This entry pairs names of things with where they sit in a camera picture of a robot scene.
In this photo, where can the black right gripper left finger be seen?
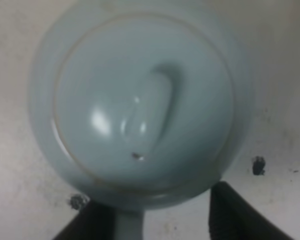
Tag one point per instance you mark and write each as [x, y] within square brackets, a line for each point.
[95, 221]

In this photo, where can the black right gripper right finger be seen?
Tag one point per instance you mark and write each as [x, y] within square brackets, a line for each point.
[232, 218]

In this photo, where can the light blue porcelain teapot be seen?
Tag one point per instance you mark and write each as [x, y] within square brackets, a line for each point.
[140, 104]

